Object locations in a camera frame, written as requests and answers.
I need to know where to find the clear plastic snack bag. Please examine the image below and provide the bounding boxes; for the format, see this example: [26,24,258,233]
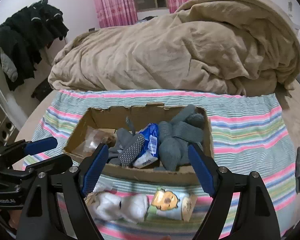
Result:
[72,126,116,158]

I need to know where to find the grey dotted anti-slip sock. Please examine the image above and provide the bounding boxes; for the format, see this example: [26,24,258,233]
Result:
[107,117,145,167]

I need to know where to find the blue tissue packet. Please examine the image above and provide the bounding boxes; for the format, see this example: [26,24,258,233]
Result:
[133,123,159,168]

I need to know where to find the white baby socks pack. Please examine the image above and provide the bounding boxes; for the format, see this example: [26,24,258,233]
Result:
[85,189,198,224]

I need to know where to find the left hand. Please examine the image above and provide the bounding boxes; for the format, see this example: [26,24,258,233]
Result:
[5,210,22,230]

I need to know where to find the striped pastel towel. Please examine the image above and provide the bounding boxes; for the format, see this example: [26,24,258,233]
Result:
[23,89,296,239]

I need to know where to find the grey sock in box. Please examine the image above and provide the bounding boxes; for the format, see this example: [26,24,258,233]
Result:
[170,105,205,128]

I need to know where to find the open cardboard box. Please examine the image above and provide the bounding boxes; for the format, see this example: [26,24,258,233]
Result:
[63,103,214,185]

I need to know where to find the black hanging clothes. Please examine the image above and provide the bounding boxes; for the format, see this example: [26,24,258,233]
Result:
[0,0,69,91]

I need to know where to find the tan fleece blanket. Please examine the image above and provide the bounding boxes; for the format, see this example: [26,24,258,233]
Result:
[48,0,300,96]

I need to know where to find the left pink curtain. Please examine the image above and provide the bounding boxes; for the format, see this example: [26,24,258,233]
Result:
[94,0,138,28]

